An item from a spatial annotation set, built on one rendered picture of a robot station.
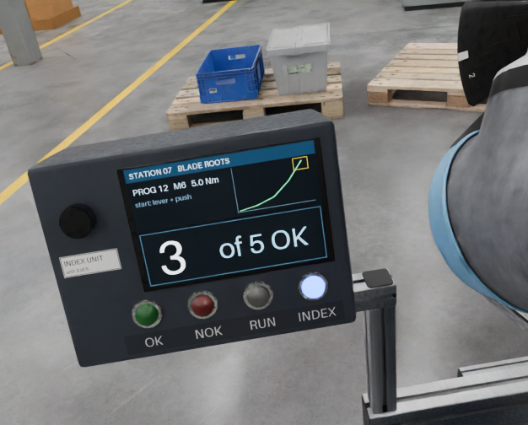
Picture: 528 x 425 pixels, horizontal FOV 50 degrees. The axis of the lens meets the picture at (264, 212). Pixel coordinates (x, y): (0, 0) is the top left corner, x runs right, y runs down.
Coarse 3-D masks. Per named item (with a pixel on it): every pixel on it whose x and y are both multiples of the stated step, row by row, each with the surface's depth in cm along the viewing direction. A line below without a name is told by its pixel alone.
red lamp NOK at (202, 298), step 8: (192, 296) 50; (200, 296) 50; (208, 296) 50; (192, 304) 50; (200, 304) 49; (208, 304) 50; (216, 304) 50; (192, 312) 50; (200, 312) 50; (208, 312) 50
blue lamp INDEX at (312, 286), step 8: (312, 272) 50; (304, 280) 50; (312, 280) 50; (320, 280) 50; (304, 288) 50; (312, 288) 50; (320, 288) 50; (304, 296) 50; (312, 296) 50; (320, 296) 51
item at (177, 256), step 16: (144, 240) 48; (160, 240) 48; (176, 240) 49; (192, 240) 49; (144, 256) 49; (160, 256) 49; (176, 256) 49; (192, 256) 49; (160, 272) 49; (176, 272) 49; (192, 272) 49
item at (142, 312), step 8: (136, 304) 50; (144, 304) 50; (152, 304) 50; (136, 312) 50; (144, 312) 49; (152, 312) 49; (160, 312) 50; (136, 320) 50; (144, 320) 50; (152, 320) 50
